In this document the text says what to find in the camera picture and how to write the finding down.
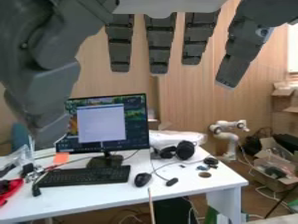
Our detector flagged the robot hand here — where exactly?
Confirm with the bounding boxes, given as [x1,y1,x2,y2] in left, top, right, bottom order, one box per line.
[0,0,298,151]

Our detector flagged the computer screen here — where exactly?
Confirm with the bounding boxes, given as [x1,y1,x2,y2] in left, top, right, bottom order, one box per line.
[54,92,151,168]

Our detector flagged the orange paper note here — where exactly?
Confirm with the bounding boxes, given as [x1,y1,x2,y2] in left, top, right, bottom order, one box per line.
[51,152,73,165]

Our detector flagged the black keyboard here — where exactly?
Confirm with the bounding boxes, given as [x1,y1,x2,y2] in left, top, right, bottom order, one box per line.
[35,164,133,189]

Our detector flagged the small black device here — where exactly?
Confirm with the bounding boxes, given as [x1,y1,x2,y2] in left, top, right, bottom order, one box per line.
[29,181,43,198]

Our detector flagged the red tray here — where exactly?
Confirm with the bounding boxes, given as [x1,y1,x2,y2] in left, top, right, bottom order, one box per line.
[0,177,26,208]

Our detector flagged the black mouse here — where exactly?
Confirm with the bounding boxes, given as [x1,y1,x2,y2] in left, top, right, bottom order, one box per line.
[133,171,154,188]

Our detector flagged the black headphones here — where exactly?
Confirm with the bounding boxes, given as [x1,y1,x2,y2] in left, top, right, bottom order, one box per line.
[156,139,198,161]

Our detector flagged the white desk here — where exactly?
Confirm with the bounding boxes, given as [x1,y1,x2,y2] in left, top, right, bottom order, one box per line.
[0,145,250,224]

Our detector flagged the small white jointed device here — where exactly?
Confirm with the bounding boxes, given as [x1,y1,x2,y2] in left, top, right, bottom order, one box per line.
[207,119,251,160]

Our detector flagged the thin stick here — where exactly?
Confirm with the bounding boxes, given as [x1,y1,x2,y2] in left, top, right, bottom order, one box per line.
[146,187,155,224]

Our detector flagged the black computer tower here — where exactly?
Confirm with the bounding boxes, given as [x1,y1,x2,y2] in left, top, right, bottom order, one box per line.
[151,197,196,224]

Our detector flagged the open cardboard box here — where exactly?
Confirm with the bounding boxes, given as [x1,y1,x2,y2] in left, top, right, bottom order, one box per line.
[252,135,298,193]

